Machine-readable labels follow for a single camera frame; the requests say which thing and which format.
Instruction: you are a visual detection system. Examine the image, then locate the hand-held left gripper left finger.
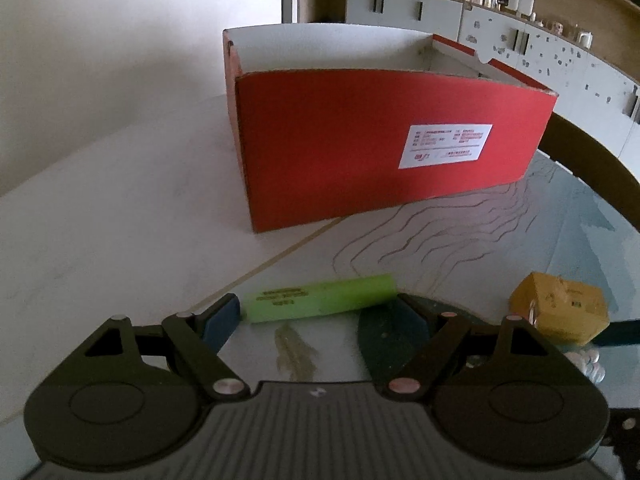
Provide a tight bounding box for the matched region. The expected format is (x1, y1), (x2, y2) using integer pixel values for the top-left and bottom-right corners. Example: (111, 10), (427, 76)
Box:
(75, 292), (251, 403)

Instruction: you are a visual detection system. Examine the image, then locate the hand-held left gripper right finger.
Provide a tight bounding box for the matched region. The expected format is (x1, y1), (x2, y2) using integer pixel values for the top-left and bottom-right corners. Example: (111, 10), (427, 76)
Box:
(382, 294), (563, 403)

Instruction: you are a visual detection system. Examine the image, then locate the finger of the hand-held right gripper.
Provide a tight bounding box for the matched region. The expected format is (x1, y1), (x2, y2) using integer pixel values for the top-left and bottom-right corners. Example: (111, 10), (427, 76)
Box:
(594, 318), (640, 347)
(606, 407), (640, 480)

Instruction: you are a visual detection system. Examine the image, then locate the green cylindrical tube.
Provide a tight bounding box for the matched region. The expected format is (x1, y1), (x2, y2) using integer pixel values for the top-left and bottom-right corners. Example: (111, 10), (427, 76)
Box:
(241, 273), (398, 325)

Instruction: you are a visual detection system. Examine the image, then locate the red cardboard box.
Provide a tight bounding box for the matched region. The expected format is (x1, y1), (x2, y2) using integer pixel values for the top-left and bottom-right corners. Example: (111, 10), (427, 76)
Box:
(222, 22), (559, 234)

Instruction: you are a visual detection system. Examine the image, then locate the yellow box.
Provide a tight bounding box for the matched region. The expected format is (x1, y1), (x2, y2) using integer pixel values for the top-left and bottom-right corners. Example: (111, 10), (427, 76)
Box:
(509, 271), (611, 347)

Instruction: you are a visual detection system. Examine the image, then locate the wooden chair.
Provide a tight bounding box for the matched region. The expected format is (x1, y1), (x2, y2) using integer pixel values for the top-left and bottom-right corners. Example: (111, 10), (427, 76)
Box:
(536, 111), (640, 235)

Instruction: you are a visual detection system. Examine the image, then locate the white wooden cabinet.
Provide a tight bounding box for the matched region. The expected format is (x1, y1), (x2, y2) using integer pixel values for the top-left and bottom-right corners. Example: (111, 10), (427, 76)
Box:
(345, 0), (640, 161)

